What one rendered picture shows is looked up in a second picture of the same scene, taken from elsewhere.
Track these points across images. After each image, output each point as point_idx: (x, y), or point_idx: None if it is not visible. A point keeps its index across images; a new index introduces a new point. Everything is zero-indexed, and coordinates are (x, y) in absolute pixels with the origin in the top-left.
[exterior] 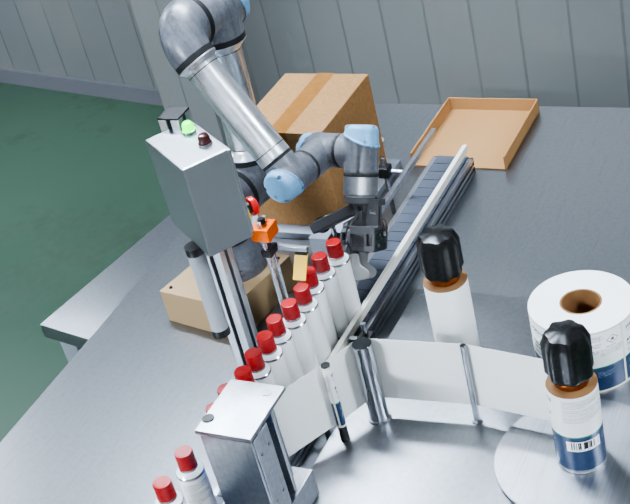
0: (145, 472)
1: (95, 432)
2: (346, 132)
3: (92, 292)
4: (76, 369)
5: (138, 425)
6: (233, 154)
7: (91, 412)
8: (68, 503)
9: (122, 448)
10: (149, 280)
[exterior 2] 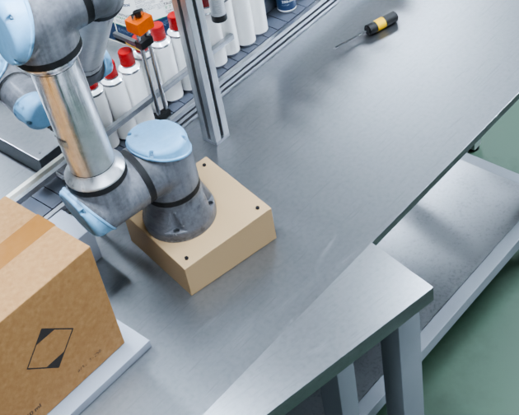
0: (332, 86)
1: (371, 130)
2: (3, 59)
3: (362, 318)
4: (387, 205)
5: (331, 127)
6: (114, 151)
7: (374, 151)
8: (399, 76)
9: (348, 110)
10: (287, 310)
